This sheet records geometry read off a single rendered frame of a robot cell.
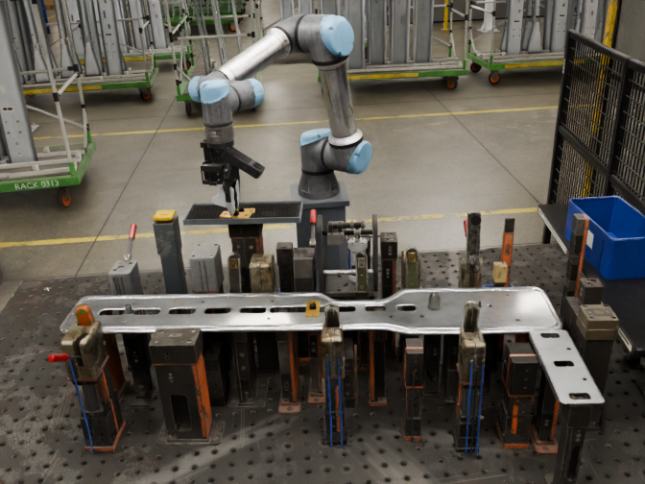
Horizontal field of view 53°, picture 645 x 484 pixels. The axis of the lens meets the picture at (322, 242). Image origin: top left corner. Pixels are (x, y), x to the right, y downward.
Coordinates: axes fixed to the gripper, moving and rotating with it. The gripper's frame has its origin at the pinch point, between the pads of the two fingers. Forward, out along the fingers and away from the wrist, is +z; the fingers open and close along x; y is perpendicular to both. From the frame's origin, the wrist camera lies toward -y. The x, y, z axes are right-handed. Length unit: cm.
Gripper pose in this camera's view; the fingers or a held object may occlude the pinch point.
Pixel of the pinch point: (235, 209)
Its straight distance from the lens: 181.4
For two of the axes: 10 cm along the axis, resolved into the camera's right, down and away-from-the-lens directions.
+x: -2.2, 4.3, -8.8
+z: 0.4, 9.0, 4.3
